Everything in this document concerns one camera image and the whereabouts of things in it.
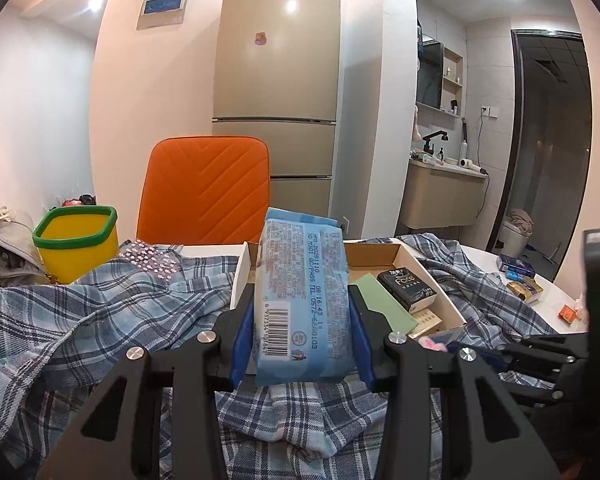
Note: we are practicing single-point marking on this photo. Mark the white pink plush toy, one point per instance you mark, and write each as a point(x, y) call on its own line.
point(432, 345)

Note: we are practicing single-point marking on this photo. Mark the dark blue box on table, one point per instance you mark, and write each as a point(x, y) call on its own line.
point(511, 265)

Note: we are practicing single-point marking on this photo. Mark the gold blue pack on table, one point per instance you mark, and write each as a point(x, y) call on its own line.
point(527, 290)

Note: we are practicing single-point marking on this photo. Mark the yellow bin green rim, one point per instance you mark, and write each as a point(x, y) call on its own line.
point(74, 240)

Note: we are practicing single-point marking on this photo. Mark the red gold cigarette pack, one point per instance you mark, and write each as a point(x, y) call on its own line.
point(426, 322)

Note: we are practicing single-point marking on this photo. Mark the bathroom mirror cabinet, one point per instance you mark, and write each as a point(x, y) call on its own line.
point(440, 77)

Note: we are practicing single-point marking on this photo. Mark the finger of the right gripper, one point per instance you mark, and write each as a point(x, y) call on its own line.
point(538, 356)

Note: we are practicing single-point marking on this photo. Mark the small orange box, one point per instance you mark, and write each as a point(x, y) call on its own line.
point(568, 314)

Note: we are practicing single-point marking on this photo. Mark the light blue wipes pack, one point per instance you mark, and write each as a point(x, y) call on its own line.
point(302, 328)

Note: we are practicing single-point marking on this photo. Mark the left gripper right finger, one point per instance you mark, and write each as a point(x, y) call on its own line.
point(485, 435)

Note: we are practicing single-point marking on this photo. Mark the blue plaid shirt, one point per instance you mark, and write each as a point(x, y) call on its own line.
point(58, 342)

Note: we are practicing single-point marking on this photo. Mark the bathroom vanity cabinet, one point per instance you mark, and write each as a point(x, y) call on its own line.
point(437, 197)

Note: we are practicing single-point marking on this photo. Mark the orange quilted chair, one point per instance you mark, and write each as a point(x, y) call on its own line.
point(205, 190)

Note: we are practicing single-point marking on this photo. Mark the black Face tissue pack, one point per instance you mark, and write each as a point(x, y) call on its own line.
point(407, 289)

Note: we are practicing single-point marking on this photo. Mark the pill blister sheet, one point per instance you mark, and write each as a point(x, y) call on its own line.
point(162, 261)

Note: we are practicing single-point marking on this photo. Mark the white trash bin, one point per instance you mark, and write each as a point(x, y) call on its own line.
point(516, 229)

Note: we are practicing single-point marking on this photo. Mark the green paper card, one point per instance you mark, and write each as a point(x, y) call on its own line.
point(379, 300)

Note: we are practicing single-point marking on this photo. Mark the beige three-door refrigerator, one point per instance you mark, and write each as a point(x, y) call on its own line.
point(276, 79)

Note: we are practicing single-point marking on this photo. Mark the white hair dryer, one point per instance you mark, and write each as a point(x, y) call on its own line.
point(469, 165)

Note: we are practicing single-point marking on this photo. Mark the open cardboard box tray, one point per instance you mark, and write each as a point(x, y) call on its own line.
point(395, 267)

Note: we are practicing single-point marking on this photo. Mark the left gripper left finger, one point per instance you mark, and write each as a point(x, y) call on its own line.
point(116, 434)

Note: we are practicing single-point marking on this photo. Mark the beige cloth bag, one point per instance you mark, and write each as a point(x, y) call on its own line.
point(20, 261)

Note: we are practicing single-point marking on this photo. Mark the red plastic bag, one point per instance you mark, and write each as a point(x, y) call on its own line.
point(83, 200)

